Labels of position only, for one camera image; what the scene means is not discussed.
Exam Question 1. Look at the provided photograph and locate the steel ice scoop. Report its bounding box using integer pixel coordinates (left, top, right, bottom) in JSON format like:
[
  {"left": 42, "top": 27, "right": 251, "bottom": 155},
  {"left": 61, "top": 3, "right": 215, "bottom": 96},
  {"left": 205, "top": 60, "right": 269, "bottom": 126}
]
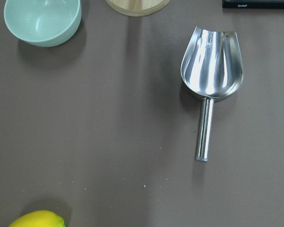
[{"left": 180, "top": 27, "right": 244, "bottom": 162}]

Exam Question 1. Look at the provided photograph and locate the wooden stand with round base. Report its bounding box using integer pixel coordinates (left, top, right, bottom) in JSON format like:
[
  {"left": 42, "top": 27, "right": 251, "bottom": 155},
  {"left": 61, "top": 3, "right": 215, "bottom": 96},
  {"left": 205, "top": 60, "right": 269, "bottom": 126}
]
[{"left": 105, "top": 0, "right": 170, "bottom": 17}]

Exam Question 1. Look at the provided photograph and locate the mint green bowl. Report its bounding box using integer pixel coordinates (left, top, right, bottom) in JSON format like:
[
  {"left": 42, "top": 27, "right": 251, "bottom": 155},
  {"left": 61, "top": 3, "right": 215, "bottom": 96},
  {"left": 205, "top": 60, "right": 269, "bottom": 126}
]
[{"left": 4, "top": 0, "right": 81, "bottom": 47}]

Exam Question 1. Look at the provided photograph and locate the black flat box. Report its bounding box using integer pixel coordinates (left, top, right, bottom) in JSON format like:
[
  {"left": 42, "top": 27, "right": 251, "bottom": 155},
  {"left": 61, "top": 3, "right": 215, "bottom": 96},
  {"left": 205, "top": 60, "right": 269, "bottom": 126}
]
[{"left": 222, "top": 0, "right": 284, "bottom": 9}]

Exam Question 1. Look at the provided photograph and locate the upper yellow lemon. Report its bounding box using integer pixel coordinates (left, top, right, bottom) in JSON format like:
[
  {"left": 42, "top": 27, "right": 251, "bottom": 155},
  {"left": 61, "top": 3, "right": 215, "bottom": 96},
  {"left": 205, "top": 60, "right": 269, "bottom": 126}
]
[{"left": 9, "top": 210, "right": 66, "bottom": 227}]

